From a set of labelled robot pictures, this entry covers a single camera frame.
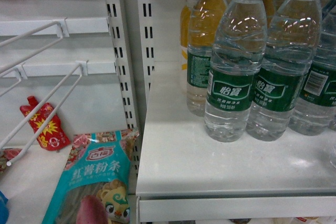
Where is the lower white wire hook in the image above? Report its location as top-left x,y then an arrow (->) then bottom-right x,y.
0,60 -> 89,167

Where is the right barcode water bottle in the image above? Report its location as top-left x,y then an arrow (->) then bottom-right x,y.
289,8 -> 335,136

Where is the carried clear water bottle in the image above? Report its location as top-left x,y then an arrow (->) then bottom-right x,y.
329,145 -> 336,168

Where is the teal sweet potato noodle bag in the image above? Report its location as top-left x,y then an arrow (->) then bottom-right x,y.
42,128 -> 139,223

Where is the blue object bottom-left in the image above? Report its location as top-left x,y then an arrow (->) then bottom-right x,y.
0,191 -> 9,224

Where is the upper white wire hook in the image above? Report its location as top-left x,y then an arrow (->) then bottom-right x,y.
1,20 -> 69,77

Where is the slotted shelf upright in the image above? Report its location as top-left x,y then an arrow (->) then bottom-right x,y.
101,0 -> 140,177
137,0 -> 155,100

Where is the white wire hook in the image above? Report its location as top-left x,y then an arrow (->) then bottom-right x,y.
1,20 -> 69,77
0,60 -> 89,167

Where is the red spouted sauce pouch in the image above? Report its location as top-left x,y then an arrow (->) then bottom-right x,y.
20,96 -> 70,151

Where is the floral packet left edge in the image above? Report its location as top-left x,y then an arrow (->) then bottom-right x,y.
1,148 -> 22,174

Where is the left slotted shelf upright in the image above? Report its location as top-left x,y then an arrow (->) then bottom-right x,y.
101,0 -> 140,177

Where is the back-left water bottle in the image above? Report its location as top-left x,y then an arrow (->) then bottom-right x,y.
186,0 -> 227,116

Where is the yellow drink bottle behind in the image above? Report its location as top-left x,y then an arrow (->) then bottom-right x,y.
179,0 -> 198,81

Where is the front-left green label water bottle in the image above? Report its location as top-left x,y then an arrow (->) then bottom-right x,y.
204,0 -> 267,143

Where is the right slotted shelf upright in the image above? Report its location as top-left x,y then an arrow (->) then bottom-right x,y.
137,0 -> 155,100

